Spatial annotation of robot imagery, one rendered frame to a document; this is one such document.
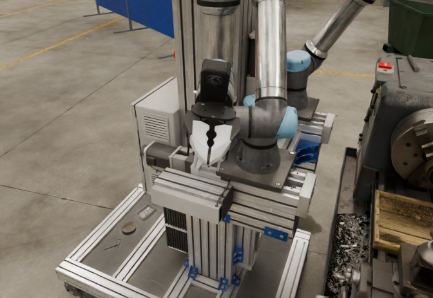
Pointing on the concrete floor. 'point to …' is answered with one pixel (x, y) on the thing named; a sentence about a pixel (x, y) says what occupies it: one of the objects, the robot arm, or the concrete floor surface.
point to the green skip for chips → (410, 28)
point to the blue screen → (136, 0)
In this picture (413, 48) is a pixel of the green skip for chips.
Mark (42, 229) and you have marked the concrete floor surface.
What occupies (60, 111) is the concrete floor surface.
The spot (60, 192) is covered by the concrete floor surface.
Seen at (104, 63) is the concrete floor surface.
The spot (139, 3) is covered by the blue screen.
